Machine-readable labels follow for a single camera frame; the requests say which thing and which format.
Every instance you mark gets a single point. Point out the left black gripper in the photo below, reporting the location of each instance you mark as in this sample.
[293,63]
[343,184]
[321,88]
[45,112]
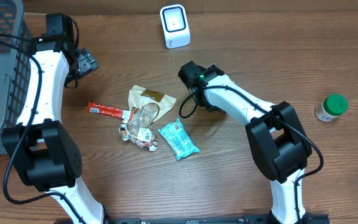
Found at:
[86,62]

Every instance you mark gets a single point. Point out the teal orange tissue pack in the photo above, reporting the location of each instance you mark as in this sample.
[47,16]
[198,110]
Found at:
[177,138]

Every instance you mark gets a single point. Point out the beige dog bone treat bag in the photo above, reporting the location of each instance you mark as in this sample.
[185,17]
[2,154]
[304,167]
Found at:
[145,107]

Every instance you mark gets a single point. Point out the red snack stick packet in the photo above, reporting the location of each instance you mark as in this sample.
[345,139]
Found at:
[109,111]

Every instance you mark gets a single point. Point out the small green lidded jar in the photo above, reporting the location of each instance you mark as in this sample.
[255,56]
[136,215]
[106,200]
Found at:
[331,108]

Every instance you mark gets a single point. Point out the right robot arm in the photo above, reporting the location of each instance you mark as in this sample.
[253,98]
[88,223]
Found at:
[276,137]

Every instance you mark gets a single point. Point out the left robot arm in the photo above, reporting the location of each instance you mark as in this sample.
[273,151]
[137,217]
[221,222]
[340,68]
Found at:
[40,149]

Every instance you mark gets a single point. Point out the white barcode scanner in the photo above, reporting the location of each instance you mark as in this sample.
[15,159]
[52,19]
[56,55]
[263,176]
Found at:
[175,26]

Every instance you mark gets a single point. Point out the grey plastic mesh basket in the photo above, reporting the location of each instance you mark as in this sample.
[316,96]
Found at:
[14,65]

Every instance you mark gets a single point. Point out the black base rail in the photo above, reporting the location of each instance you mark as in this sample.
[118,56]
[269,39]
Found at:
[191,221]

